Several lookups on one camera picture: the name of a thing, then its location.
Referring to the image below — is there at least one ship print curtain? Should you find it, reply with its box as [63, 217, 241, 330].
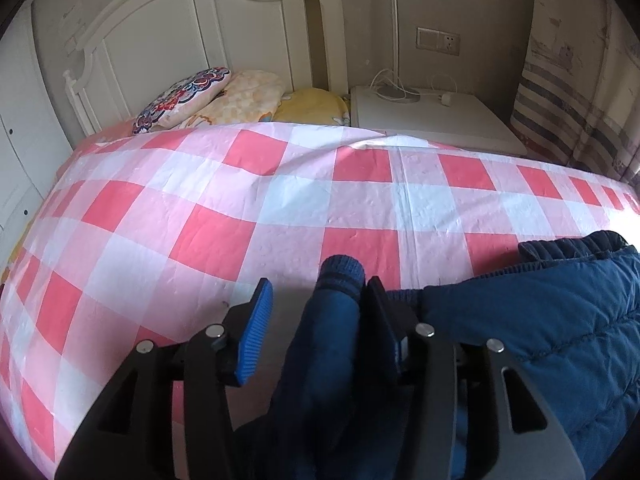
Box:
[510, 0, 640, 183]

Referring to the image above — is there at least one cream patterned pillow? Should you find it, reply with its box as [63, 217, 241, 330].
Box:
[185, 70, 286, 128]

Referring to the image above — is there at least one floral patterned pillow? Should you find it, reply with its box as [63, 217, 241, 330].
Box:
[132, 66, 233, 136]

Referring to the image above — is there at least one slim silver desk lamp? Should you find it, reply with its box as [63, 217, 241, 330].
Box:
[370, 0, 421, 103]

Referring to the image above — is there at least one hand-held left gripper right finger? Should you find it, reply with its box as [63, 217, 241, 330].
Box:
[357, 276, 587, 480]

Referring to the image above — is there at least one white nightstand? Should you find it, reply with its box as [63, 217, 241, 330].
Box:
[349, 85, 533, 156]

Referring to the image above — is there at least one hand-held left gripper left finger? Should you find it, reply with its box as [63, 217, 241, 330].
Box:
[54, 277, 275, 480]

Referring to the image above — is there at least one wall socket panel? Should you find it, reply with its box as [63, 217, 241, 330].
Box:
[416, 26, 461, 55]

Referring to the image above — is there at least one pink checkered blanket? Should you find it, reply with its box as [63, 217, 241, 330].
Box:
[0, 122, 640, 480]

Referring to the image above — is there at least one white charger with cable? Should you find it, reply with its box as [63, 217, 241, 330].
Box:
[430, 75, 456, 106]

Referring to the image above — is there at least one yellow pillow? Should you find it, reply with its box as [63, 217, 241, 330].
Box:
[272, 87, 351, 127]

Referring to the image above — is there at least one blue puffer jacket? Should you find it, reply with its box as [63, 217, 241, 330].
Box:
[235, 230, 640, 480]

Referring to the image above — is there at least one white wardrobe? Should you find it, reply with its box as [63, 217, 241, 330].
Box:
[0, 0, 76, 251]

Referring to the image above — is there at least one white wooden headboard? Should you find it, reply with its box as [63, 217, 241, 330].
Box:
[62, 0, 348, 136]

